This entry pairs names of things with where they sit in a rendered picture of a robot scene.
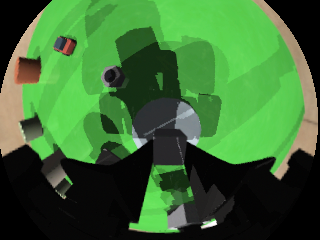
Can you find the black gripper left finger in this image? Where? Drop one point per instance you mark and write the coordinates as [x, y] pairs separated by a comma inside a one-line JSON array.
[[127, 180]]

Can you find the orange-brown cylinder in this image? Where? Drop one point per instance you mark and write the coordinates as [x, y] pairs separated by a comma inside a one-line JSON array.
[[27, 70]]

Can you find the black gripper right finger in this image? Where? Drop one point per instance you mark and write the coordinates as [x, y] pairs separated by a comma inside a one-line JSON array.
[[214, 181]]

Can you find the beige open cylindrical cup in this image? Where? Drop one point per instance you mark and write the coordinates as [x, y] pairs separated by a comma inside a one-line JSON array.
[[52, 168]]

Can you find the grey cylinder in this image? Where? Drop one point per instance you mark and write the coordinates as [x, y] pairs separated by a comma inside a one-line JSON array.
[[62, 187], [30, 129]]

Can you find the red toy car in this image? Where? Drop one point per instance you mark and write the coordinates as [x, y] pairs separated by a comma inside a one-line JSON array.
[[64, 45]]

